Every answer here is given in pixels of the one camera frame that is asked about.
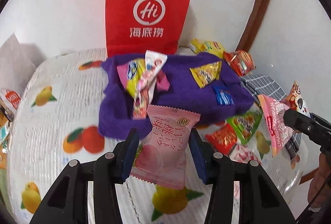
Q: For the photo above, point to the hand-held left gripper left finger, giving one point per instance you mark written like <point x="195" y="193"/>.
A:
<point x="130" y="154"/>

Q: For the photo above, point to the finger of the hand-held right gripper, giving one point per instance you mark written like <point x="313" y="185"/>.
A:
<point x="323" y="122"/>
<point x="302" y="123"/>

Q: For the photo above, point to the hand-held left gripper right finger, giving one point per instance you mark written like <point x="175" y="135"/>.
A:
<point x="199" y="156"/>

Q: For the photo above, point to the pink triangular snack packet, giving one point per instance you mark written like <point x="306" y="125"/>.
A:
<point x="274" y="123"/>

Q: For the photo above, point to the small red snack packet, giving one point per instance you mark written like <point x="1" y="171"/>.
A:
<point x="222" y="138"/>

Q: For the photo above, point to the pink peach snack packet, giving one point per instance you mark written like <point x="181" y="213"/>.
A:
<point x="165" y="149"/>

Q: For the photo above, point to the pink strawberry snack packet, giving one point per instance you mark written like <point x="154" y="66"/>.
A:
<point x="245" y="154"/>

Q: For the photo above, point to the green triangular snack packet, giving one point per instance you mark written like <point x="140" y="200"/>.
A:
<point x="245" y="123"/>

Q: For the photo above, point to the purple fabric basket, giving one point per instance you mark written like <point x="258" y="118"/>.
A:
<point x="186" y="100"/>

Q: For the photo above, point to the small blue packet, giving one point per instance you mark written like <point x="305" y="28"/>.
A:
<point x="223" y="96"/>

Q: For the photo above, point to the yellow pink snack packet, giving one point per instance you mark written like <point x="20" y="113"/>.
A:
<point x="130" y="74"/>

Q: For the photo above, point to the yellow triangular snack packet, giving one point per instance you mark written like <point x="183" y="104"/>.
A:
<point x="206" y="74"/>

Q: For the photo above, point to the white pink long packet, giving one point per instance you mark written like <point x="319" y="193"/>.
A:
<point x="152" y="66"/>

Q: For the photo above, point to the person's right hand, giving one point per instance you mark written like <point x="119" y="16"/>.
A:
<point x="322" y="180"/>

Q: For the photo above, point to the grey plaid folded cloth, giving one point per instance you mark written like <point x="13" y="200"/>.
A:
<point x="266" y="87"/>

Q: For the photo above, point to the red chip bag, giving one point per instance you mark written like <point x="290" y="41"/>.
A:
<point x="240" y="62"/>

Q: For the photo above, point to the fruit print tablecloth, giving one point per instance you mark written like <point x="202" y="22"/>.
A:
<point x="51" y="110"/>

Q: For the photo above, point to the yellow chip bag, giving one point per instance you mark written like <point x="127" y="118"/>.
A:
<point x="206" y="47"/>

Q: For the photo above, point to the wooden nightstand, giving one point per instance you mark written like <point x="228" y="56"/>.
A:
<point x="3" y="141"/>

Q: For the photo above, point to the white plastic shopping bag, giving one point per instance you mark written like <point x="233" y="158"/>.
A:
<point x="15" y="63"/>

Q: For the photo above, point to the red paper bag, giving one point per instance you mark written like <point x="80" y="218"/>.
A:
<point x="147" y="7"/>

